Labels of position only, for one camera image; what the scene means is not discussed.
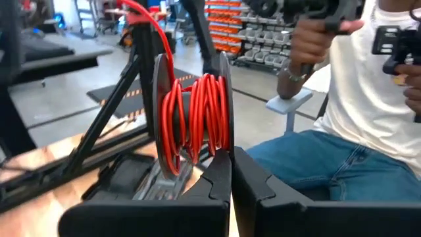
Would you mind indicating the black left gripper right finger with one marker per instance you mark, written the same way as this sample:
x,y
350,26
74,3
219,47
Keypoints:
x,y
312,220

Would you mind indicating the hazard striped floor mat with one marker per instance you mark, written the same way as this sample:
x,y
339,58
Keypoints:
x,y
131,102

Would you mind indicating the cart with orange grey bins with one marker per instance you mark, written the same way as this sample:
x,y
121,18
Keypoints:
x,y
230,29

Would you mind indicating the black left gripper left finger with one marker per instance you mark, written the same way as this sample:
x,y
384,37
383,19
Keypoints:
x,y
148,220

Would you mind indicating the black screwdriver bit case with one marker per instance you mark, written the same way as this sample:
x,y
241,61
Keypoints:
x,y
125,177

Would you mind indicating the black low table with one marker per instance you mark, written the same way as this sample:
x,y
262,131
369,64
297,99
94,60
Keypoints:
x,y
49,62

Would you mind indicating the person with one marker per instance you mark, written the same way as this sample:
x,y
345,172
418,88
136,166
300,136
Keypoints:
x,y
361,98

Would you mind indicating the office chair white armrest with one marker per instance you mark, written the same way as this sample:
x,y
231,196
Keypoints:
x,y
289,102

